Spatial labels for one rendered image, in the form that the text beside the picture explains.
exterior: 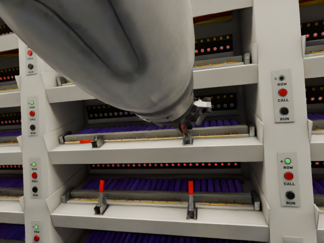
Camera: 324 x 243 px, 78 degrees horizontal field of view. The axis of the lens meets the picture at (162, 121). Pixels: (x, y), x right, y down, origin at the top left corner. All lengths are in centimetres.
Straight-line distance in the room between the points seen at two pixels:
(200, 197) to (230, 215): 9
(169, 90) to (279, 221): 48
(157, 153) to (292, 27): 44
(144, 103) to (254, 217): 49
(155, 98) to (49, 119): 59
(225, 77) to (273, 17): 17
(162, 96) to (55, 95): 57
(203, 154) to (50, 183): 47
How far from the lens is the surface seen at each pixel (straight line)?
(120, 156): 58
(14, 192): 93
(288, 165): 55
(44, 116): 71
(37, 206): 77
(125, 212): 63
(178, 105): 21
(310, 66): 58
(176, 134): 57
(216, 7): 60
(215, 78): 53
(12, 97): 81
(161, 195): 63
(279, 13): 60
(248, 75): 54
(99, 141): 61
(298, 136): 55
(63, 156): 68
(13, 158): 81
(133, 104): 15
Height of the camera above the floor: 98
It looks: 2 degrees up
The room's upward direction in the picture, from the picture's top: 3 degrees counter-clockwise
